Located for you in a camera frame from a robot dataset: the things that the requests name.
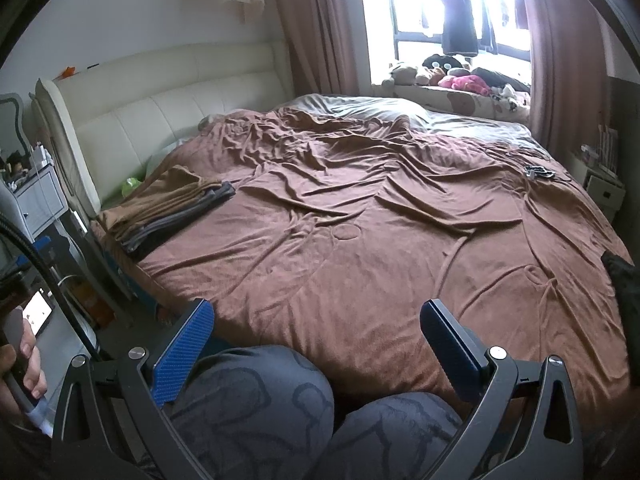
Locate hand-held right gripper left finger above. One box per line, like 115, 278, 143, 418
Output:
50, 298, 216, 480

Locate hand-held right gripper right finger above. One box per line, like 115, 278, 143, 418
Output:
420, 299, 586, 480

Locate tan printed t-shirt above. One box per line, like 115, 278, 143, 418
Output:
97, 165, 223, 241

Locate folded grey clothes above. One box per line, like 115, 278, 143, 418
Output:
120, 180, 237, 261

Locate person's left hand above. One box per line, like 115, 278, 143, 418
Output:
0, 310, 49, 413

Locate glowing phone screen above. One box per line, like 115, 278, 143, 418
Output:
22, 289, 55, 333

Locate person's right leg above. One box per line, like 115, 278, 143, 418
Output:
320, 392, 463, 480

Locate blue printed bed base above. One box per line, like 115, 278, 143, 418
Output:
90, 230, 241, 356

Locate brown fleece blanket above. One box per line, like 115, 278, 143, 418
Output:
92, 107, 633, 431

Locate grey bedside cabinet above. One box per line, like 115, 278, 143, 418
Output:
12, 162, 68, 238

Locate black cloth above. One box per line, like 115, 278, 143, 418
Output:
600, 250, 640, 323

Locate white nightstand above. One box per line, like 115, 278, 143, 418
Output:
582, 160, 626, 211

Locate cream padded headboard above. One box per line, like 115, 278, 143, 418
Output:
35, 42, 293, 218

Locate white slatted holder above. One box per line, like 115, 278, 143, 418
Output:
597, 125, 621, 176

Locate grey duvet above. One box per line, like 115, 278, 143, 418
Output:
280, 92, 533, 143

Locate pink plush toy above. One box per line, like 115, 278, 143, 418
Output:
437, 74, 493, 96

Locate beige plush toy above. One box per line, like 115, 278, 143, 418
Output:
382, 61, 426, 87

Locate black plush toy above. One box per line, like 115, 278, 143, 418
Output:
421, 53, 471, 76

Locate pink curtain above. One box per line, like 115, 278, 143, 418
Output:
267, 0, 373, 98
515, 0, 613, 156

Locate small dark hanging garment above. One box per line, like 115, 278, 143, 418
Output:
480, 2, 499, 53

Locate dark hanging coat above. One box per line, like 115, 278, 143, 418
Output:
440, 0, 480, 57

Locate bright window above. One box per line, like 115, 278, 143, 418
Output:
357, 0, 533, 86

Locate white charging cable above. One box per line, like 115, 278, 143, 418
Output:
57, 274, 98, 331

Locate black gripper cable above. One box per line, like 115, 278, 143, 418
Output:
0, 212, 103, 361

